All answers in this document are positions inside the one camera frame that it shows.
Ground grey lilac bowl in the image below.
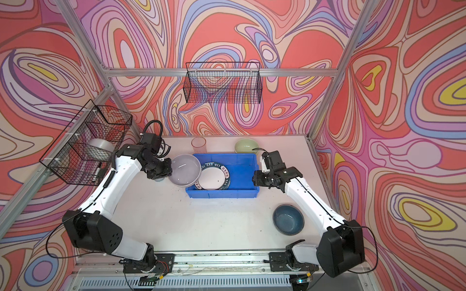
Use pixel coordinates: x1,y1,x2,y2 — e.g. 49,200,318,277
169,154,201,188

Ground blue plastic bin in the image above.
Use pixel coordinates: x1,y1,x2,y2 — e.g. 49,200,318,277
186,154,259,199

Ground light green bowl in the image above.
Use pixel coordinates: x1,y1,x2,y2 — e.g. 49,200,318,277
234,138,259,154

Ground dark blue bowl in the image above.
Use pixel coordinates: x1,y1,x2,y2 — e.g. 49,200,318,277
273,204,305,236

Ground white plate with green rim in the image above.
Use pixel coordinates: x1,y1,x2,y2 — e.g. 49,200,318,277
194,162,231,190

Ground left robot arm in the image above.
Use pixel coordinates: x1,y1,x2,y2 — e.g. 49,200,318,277
63,142,172,264

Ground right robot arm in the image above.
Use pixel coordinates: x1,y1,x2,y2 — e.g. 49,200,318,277
252,150,365,278

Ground pink translucent cup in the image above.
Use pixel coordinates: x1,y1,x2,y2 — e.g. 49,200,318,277
191,137,207,154

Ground black marker pen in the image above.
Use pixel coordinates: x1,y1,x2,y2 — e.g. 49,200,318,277
92,162,102,182

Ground white tape roll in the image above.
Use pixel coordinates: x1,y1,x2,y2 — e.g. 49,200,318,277
85,138,115,161

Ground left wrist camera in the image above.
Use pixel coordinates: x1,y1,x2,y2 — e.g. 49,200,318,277
139,133,162,151

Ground black wire basket on left wall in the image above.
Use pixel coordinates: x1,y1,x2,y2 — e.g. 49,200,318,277
40,100,132,186

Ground black wire basket on wall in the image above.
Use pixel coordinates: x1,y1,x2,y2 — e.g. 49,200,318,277
183,61,263,104
40,100,132,186

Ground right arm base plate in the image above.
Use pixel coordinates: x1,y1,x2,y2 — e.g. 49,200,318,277
263,251,319,274

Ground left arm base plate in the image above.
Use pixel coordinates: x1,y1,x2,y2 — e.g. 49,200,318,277
121,253,175,275

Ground black wire basket on back wall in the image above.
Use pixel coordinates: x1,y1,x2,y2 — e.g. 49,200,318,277
183,61,263,104

